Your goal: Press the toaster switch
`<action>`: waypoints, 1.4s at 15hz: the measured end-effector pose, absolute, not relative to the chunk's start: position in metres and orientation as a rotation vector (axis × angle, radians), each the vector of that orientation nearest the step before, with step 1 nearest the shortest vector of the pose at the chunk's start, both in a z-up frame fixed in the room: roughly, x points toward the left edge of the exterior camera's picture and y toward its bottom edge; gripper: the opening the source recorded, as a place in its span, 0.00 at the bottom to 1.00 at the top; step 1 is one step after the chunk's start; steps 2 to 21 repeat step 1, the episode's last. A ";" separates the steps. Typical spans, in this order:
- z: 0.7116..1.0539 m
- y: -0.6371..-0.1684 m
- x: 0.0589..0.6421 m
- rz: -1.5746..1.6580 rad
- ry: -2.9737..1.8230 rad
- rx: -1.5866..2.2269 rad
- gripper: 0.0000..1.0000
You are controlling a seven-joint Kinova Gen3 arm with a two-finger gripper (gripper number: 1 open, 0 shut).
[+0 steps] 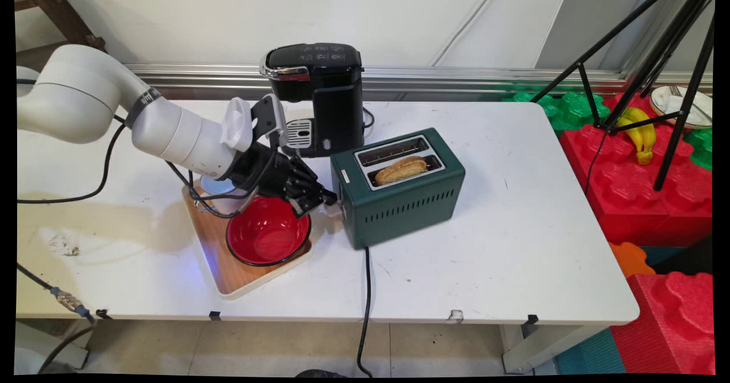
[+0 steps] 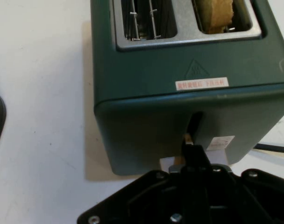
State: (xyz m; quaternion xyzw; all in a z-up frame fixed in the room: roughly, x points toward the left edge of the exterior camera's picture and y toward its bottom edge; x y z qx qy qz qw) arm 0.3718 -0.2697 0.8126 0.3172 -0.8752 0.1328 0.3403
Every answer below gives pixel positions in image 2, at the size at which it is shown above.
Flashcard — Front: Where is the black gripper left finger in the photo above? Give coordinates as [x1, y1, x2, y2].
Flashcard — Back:
[128, 144, 197, 224]

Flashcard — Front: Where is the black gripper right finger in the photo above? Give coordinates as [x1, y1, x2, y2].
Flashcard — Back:
[196, 144, 274, 224]

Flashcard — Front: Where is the dark green two-slot toaster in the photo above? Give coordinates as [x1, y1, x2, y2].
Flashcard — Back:
[90, 0, 284, 176]

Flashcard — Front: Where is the toasted bread slice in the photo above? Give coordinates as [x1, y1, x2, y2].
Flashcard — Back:
[193, 0, 234, 35]

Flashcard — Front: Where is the black toaster power cord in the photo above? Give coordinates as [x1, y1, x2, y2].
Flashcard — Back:
[253, 143, 284, 154]

